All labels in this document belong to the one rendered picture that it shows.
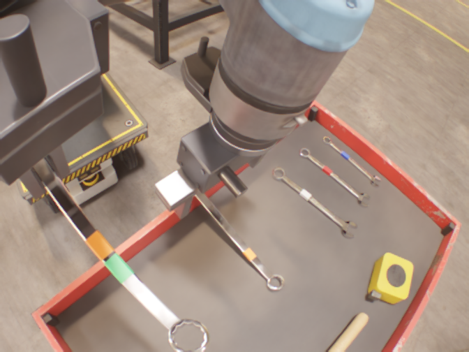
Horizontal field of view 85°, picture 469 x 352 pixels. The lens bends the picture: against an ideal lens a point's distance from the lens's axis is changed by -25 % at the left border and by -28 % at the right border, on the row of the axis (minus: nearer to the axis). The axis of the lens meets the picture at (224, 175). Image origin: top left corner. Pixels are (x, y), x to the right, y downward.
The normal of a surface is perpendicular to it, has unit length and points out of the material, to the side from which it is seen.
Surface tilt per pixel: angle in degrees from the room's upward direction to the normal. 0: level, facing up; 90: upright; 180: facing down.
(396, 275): 0
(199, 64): 12
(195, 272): 0
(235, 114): 93
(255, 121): 98
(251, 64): 92
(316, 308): 0
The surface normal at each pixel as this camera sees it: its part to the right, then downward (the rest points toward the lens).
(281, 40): -0.43, 0.77
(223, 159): 0.22, -0.42
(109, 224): 0.07, -0.57
